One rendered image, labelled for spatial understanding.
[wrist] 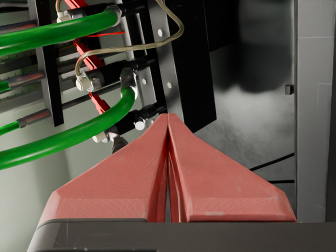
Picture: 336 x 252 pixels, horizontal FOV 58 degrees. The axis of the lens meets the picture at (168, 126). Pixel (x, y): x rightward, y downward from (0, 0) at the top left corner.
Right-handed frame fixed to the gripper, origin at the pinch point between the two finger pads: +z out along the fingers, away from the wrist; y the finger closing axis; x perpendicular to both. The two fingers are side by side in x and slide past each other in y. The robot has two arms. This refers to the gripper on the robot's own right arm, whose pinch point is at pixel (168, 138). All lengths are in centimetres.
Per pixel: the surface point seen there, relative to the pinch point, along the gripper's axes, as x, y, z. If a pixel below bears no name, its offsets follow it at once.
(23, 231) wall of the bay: 52, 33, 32
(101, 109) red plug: 17.6, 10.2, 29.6
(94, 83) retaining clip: 10.7, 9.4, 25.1
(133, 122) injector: 19.1, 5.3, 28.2
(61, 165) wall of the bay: 42, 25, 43
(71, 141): 7.5, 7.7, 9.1
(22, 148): 7.2, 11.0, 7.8
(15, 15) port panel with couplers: 9, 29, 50
